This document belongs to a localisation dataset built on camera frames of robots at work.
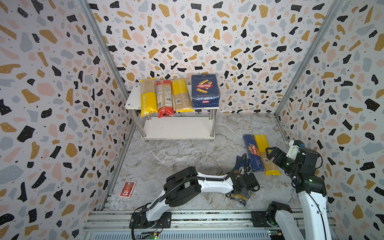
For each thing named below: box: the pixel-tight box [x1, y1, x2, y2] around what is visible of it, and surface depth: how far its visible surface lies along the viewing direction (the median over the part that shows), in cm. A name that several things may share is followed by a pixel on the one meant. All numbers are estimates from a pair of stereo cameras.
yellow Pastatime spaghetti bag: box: [139, 77, 158, 118], surface depth 79 cm
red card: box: [119, 180, 137, 198], surface depth 83 cm
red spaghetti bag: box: [156, 80, 174, 119], surface depth 78 cm
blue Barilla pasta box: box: [191, 74, 221, 109], surface depth 78 cm
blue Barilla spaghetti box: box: [243, 134, 265, 172], surface depth 97 cm
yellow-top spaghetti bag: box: [172, 78, 194, 113], surface depth 80 cm
